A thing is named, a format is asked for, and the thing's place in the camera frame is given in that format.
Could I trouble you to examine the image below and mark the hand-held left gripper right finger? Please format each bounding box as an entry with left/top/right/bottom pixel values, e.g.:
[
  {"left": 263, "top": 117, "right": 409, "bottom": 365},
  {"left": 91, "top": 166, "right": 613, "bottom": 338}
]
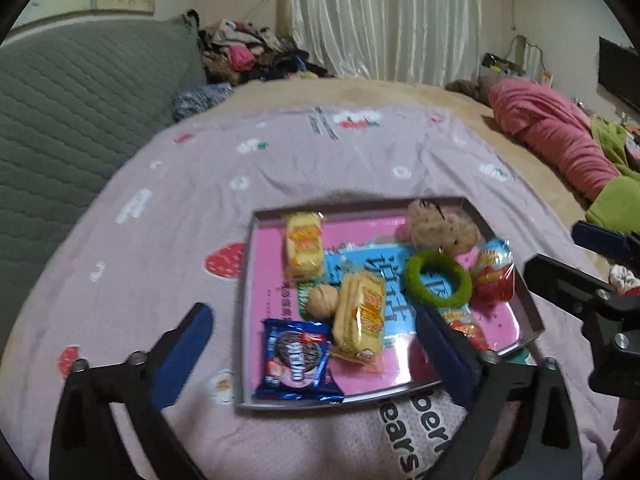
[{"left": 415, "top": 304, "right": 583, "bottom": 480}]

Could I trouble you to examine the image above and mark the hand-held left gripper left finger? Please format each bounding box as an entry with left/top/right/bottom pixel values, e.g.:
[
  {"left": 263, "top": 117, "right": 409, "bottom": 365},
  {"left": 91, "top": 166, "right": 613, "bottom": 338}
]
[{"left": 48, "top": 302, "right": 215, "bottom": 480}]

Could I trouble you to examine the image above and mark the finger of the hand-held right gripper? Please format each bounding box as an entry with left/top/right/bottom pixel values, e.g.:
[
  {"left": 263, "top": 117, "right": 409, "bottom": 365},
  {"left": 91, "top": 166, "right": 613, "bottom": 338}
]
[
  {"left": 571, "top": 220, "right": 640, "bottom": 266},
  {"left": 522, "top": 254, "right": 617, "bottom": 327}
]

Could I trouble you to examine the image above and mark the red toy egg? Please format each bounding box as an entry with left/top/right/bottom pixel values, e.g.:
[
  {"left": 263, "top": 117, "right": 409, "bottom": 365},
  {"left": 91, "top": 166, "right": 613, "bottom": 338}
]
[
  {"left": 440, "top": 309, "right": 492, "bottom": 352},
  {"left": 470, "top": 237, "right": 516, "bottom": 303}
]

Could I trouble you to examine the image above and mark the green hair scrunchie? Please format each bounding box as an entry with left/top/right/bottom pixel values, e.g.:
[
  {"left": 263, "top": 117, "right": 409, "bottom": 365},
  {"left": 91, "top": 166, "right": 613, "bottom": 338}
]
[{"left": 403, "top": 252, "right": 473, "bottom": 307}]

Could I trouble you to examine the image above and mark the yellow cake packet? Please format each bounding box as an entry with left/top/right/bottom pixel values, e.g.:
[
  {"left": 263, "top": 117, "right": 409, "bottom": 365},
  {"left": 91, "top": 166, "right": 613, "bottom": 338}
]
[
  {"left": 284, "top": 211, "right": 327, "bottom": 281},
  {"left": 330, "top": 270, "right": 388, "bottom": 367}
]

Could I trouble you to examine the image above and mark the blue cookie packet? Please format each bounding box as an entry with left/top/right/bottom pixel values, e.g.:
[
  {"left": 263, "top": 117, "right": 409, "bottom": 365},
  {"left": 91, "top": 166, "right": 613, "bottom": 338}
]
[{"left": 252, "top": 318, "right": 346, "bottom": 403}]

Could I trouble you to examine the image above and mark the pink box lid tray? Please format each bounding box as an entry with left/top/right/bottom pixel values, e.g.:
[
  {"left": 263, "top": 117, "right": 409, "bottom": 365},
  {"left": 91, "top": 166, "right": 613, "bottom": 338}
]
[{"left": 235, "top": 196, "right": 546, "bottom": 411}]

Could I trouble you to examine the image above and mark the beige plush toy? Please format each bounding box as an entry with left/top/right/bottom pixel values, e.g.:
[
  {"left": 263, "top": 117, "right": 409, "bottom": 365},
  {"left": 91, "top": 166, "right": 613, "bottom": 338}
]
[{"left": 398, "top": 199, "right": 482, "bottom": 256}]

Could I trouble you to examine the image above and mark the walnut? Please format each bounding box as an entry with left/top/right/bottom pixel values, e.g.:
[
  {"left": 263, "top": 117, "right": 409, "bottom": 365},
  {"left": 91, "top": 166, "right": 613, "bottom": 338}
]
[{"left": 306, "top": 284, "right": 341, "bottom": 320}]

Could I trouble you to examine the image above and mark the green fleece blanket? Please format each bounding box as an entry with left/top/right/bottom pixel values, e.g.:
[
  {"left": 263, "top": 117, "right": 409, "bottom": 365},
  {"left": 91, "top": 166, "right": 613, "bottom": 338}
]
[{"left": 585, "top": 120, "right": 640, "bottom": 228}]

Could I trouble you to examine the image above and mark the small red white plush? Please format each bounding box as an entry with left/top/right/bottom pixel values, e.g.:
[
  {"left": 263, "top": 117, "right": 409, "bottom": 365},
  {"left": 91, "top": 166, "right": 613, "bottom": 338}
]
[{"left": 608, "top": 265, "right": 640, "bottom": 298}]

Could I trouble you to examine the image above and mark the pink strawberry print blanket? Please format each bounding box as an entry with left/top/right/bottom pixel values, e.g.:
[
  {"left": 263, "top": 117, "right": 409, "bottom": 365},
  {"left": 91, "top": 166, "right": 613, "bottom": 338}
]
[{"left": 0, "top": 106, "right": 616, "bottom": 480}]

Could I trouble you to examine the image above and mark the pink quilt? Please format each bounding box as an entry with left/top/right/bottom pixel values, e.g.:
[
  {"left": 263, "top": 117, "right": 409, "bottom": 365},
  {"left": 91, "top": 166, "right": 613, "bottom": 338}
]
[{"left": 487, "top": 79, "right": 623, "bottom": 201}]

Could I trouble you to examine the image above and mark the black television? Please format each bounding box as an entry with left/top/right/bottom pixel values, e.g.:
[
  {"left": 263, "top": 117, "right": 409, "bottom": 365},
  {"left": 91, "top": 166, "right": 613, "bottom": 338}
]
[{"left": 597, "top": 36, "right": 640, "bottom": 113}]

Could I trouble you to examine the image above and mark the grey brown cloth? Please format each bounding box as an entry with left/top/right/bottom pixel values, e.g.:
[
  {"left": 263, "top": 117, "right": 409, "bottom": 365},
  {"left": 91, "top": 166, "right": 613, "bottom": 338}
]
[{"left": 445, "top": 77, "right": 493, "bottom": 103}]

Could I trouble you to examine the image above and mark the black yellow item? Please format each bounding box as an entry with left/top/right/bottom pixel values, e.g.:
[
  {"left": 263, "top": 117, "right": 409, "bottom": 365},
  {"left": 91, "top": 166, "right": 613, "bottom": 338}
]
[{"left": 481, "top": 53, "right": 521, "bottom": 76}]

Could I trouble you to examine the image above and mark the blue patterned cloth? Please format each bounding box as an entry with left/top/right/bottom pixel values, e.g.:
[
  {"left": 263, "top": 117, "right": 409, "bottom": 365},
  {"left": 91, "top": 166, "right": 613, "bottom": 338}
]
[{"left": 171, "top": 82, "right": 235, "bottom": 122}]

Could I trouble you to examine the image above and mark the grey quilted headboard cover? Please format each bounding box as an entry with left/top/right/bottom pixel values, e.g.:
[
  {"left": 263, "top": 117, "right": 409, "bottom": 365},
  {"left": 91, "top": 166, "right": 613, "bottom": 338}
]
[{"left": 0, "top": 19, "right": 208, "bottom": 341}]

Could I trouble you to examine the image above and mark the pile of clothes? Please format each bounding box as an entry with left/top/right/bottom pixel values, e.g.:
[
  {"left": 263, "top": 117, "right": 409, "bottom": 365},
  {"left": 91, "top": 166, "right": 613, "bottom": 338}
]
[{"left": 199, "top": 19, "right": 336, "bottom": 86}]

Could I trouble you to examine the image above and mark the white curtain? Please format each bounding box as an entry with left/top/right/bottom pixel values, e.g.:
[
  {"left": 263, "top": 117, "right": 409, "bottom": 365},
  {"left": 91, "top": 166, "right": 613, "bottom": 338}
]
[{"left": 277, "top": 0, "right": 483, "bottom": 88}]

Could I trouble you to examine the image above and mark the white curved metal frame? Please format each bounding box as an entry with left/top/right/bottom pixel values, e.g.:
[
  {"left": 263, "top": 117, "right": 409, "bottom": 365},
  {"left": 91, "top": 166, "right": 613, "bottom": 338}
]
[{"left": 510, "top": 35, "right": 544, "bottom": 79}]

